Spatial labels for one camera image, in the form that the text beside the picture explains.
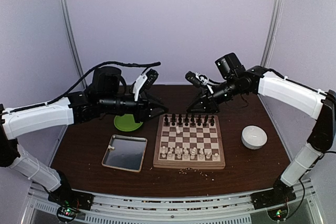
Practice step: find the white chess queen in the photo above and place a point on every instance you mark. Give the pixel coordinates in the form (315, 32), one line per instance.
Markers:
(186, 154)

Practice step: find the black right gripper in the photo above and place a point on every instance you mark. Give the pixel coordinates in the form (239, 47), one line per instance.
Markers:
(209, 105)

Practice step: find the aluminium frame post right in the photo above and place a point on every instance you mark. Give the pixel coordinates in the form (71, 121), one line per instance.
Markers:
(270, 39)

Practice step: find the green plate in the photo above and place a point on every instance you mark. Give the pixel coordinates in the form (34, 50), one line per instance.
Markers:
(126, 123)

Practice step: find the white chess king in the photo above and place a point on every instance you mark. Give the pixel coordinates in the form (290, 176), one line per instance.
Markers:
(193, 153)

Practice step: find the metal tray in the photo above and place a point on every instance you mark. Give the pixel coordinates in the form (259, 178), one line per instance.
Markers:
(128, 154)

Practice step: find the white chess knight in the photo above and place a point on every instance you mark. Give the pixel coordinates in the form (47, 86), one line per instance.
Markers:
(170, 155)

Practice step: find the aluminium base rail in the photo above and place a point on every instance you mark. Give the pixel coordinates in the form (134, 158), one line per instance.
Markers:
(229, 208)

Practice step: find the wooden chess board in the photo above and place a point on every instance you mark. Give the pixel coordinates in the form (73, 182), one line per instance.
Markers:
(208, 138)

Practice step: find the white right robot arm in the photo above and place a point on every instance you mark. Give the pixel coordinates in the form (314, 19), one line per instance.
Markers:
(303, 116)

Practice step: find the white bowl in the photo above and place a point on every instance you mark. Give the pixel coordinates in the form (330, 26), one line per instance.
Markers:
(253, 137)

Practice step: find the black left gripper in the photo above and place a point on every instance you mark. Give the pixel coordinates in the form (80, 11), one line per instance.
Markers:
(144, 105)

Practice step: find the aluminium frame post left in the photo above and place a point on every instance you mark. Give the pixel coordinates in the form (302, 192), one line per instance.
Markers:
(71, 38)

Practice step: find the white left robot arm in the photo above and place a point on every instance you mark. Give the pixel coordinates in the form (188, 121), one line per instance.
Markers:
(70, 108)

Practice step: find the black chess pieces row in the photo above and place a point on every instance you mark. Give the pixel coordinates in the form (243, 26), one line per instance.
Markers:
(189, 120)

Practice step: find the aluminium frame post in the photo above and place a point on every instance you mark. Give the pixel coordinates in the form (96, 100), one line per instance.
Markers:
(71, 38)
(270, 39)

